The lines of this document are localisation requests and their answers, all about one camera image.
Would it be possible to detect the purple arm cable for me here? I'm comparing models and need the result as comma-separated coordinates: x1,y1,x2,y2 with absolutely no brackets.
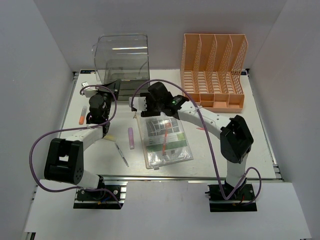
29,84,123,209
131,79,262,207

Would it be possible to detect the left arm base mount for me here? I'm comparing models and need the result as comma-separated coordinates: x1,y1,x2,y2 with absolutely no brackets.
73,181,127,210

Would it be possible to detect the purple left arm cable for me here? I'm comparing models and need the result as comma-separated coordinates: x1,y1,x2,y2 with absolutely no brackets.
29,84,123,209

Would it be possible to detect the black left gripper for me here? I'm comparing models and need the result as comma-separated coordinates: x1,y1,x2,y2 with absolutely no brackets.
95,78,122,120

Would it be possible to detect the orange highlighter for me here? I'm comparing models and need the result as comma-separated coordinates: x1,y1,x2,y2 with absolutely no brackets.
78,106,87,125

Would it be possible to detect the clear grey drawer organizer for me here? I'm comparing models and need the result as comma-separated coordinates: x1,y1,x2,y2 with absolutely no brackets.
91,33,150,101

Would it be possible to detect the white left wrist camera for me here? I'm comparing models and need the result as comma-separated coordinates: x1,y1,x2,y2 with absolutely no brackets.
80,81,98,98

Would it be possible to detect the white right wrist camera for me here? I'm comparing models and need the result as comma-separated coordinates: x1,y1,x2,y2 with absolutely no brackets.
128,96,147,112

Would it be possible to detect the grey white pen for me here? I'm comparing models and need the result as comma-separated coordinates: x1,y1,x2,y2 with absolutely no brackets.
114,142,130,168

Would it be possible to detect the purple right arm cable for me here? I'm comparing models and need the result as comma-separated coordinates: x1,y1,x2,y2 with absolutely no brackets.
131,79,262,207

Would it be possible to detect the orange red pen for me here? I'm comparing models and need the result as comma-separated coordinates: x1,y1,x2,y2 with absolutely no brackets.
162,128,168,156

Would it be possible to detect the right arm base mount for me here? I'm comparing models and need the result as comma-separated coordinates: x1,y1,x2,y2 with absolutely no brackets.
205,184,258,213

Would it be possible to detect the orange file rack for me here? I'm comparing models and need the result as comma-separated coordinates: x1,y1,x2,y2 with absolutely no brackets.
180,33,248,114

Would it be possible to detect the clear mesh zipper pouch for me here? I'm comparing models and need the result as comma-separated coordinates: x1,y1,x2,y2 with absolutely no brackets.
136,113,194,170

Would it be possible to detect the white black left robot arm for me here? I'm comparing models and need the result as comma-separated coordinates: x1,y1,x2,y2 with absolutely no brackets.
44,79,121,200

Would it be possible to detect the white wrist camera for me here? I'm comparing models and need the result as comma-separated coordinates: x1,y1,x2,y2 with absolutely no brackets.
80,81,98,98
128,96,147,112

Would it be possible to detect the purple highlighter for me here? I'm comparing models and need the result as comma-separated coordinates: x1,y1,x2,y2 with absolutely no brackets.
128,127,135,150

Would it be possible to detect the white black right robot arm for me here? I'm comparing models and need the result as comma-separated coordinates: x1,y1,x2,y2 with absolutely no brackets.
146,79,254,200

